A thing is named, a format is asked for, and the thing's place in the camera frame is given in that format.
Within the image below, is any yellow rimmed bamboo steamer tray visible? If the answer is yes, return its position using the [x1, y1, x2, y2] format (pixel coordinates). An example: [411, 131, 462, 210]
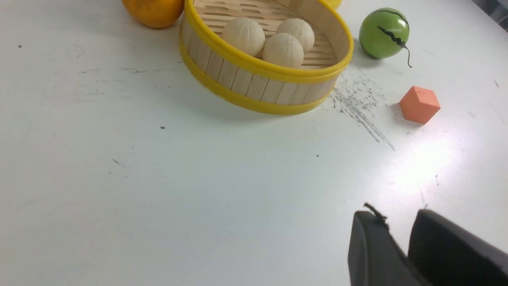
[179, 0, 354, 115]

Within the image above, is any orange toy fruit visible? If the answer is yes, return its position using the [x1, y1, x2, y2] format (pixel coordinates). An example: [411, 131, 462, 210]
[122, 0, 185, 29]

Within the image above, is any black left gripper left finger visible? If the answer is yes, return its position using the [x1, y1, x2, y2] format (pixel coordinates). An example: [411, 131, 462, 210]
[348, 203, 430, 286]

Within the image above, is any green toy watermelon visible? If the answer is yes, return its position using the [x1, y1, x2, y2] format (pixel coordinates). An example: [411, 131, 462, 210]
[358, 7, 412, 68]

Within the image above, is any white bun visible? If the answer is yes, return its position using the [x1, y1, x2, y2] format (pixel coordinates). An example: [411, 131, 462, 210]
[221, 17, 266, 57]
[276, 18, 315, 54]
[262, 33, 304, 69]

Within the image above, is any orange foam cube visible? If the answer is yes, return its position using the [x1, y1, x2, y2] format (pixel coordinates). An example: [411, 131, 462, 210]
[399, 86, 441, 124]

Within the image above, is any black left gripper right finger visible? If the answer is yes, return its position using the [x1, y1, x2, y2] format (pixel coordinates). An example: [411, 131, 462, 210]
[408, 209, 508, 286]

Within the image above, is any yellow woven steamer lid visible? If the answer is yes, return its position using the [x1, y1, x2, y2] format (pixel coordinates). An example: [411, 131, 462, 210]
[325, 0, 343, 10]

